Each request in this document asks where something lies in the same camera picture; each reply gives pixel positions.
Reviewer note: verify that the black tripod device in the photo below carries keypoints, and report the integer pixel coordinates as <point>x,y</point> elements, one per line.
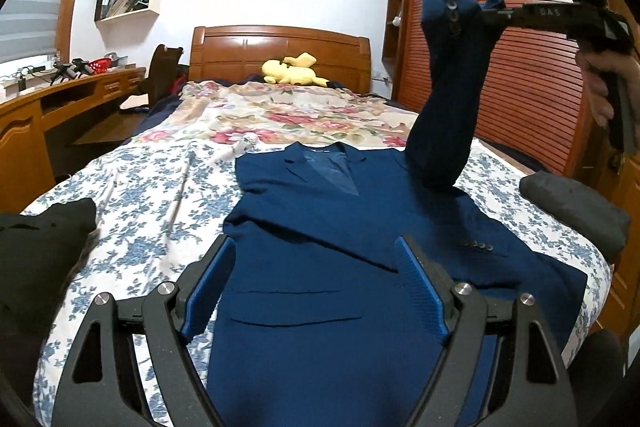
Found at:
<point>67,69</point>

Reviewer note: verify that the yellow plush toy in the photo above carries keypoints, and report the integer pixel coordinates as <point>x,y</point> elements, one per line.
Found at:
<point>292,71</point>

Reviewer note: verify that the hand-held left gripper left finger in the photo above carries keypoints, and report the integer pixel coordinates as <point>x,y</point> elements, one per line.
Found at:
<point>210,287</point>

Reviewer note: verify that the person's right hand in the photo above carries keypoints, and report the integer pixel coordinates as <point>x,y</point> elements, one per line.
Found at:
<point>595,77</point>

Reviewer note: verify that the pink floral blanket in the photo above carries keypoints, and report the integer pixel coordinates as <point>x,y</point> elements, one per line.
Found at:
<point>280,114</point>

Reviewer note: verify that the dark wooden chair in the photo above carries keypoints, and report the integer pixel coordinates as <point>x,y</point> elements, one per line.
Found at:
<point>162,72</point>

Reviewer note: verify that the blue floral bed sheet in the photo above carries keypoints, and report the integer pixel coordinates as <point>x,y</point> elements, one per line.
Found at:
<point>150,207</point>

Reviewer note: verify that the wooden bed headboard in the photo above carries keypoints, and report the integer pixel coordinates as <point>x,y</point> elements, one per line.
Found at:
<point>250,52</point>

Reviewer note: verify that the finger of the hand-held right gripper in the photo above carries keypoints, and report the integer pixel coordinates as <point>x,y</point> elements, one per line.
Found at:
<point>507,17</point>

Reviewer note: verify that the wooden desk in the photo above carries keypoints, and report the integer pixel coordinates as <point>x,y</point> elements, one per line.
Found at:
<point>25,132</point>

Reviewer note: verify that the red basket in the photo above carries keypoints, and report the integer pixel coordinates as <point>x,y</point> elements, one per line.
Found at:
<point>100,65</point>

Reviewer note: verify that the black cloth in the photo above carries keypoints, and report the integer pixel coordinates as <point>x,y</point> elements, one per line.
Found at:
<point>45,247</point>

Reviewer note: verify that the wooden louvred wardrobe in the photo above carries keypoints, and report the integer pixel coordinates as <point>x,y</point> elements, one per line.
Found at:
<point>530,107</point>

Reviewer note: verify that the navy blue suit jacket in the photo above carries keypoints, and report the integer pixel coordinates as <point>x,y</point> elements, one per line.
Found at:
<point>325,232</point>

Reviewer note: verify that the grey folded cloth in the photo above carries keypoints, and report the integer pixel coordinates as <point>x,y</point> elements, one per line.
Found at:
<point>575,212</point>

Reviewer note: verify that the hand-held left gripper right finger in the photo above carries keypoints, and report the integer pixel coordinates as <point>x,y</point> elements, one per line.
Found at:
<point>420,287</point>

